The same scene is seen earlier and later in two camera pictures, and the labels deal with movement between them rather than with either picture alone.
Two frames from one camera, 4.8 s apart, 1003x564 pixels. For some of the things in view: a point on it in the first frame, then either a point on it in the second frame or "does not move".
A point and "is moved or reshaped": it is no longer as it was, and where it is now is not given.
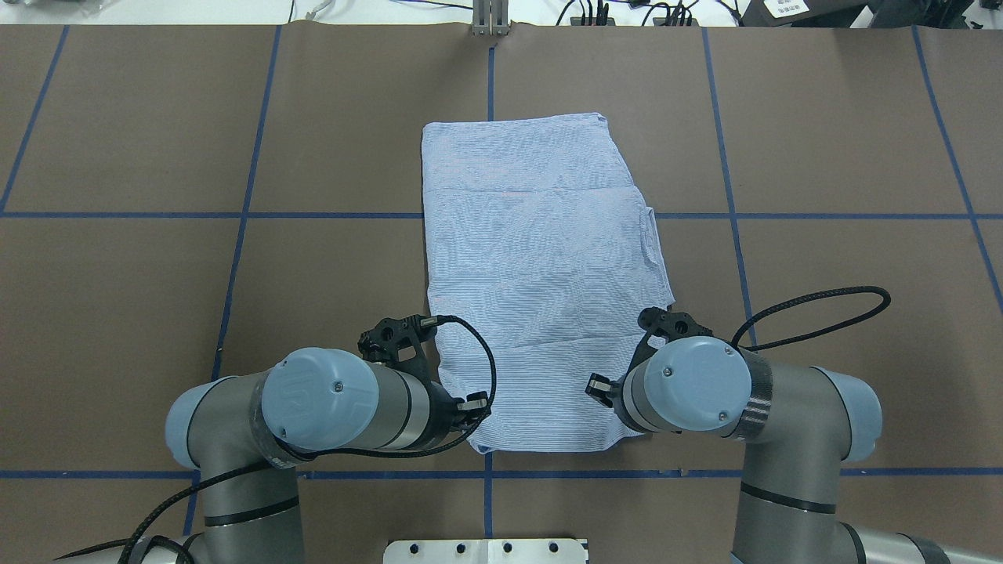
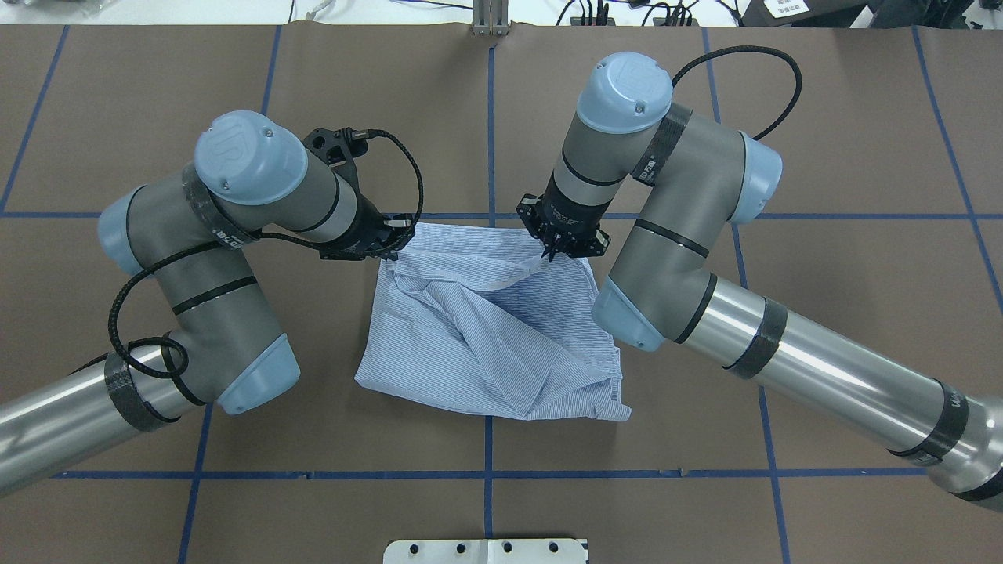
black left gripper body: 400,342 -> 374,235
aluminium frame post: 490,17 does not move
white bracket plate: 537,551 does not move
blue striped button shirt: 541,266 is moved or reshaped
